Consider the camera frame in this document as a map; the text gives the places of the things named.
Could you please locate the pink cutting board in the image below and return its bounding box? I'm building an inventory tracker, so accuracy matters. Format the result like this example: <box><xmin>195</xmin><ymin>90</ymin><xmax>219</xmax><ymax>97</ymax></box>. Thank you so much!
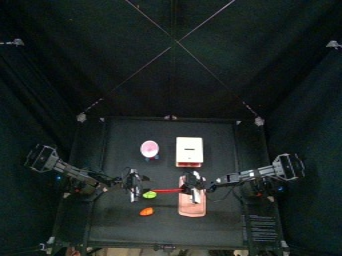
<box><xmin>176</xmin><ymin>175</ymin><xmax>208</xmax><ymax>218</ymax></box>

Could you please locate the white box with red base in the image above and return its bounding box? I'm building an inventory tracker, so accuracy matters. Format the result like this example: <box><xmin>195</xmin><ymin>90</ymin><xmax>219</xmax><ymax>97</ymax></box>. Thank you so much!
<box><xmin>174</xmin><ymin>136</ymin><xmax>204</xmax><ymax>169</ymax></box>

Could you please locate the pink toy bowl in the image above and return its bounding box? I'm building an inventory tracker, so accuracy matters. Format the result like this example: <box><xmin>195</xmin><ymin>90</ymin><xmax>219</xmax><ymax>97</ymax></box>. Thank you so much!
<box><xmin>139</xmin><ymin>140</ymin><xmax>161</xmax><ymax>163</ymax></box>

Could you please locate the white printed label sticker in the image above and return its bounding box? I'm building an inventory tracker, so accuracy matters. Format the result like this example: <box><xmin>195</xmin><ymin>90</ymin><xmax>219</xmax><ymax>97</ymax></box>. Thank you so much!
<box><xmin>248</xmin><ymin>214</ymin><xmax>279</xmax><ymax>247</ymax></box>

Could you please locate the thin diagonal brace wire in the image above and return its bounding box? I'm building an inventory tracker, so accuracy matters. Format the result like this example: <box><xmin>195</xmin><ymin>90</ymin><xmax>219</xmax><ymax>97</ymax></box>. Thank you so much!
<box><xmin>81</xmin><ymin>0</ymin><xmax>238</xmax><ymax>114</ymax></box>
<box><xmin>123</xmin><ymin>0</ymin><xmax>260</xmax><ymax>118</ymax></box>

